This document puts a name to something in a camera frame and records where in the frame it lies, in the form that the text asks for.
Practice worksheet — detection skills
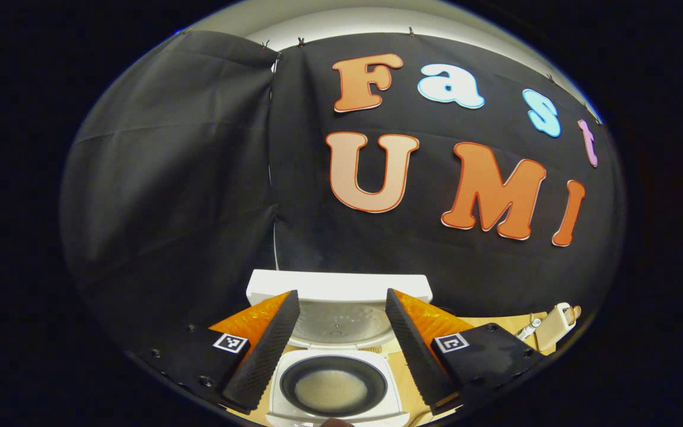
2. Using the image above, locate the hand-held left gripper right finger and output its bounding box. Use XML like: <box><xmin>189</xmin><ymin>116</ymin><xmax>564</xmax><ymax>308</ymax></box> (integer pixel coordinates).
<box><xmin>385</xmin><ymin>288</ymin><xmax>547</xmax><ymax>416</ymax></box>

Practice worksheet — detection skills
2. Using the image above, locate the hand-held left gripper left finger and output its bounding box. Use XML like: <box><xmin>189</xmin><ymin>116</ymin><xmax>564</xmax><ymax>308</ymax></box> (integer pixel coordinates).
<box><xmin>125</xmin><ymin>289</ymin><xmax>302</xmax><ymax>416</ymax></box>

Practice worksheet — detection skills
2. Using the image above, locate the pile of white rice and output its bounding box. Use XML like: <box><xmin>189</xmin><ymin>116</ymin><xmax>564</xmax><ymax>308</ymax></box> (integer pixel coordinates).
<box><xmin>294</xmin><ymin>369</ymin><xmax>369</xmax><ymax>414</ymax></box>

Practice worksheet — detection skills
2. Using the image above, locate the white rice cooker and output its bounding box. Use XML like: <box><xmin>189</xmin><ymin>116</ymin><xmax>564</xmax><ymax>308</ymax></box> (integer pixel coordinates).
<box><xmin>245</xmin><ymin>269</ymin><xmax>434</xmax><ymax>427</ymax></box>

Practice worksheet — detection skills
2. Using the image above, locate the white drink bottle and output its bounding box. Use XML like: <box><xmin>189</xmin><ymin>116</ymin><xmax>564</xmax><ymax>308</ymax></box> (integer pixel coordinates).
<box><xmin>515</xmin><ymin>317</ymin><xmax>542</xmax><ymax>340</ymax></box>

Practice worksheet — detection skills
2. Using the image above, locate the white toaster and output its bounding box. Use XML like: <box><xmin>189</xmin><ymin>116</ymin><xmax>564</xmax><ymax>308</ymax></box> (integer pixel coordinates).
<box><xmin>534</xmin><ymin>302</ymin><xmax>579</xmax><ymax>352</ymax></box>

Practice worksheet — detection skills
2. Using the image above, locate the black backdrop cloth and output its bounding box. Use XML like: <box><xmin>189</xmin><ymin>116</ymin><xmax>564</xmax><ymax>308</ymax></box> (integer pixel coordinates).
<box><xmin>60</xmin><ymin>30</ymin><xmax>625</xmax><ymax>356</ymax></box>

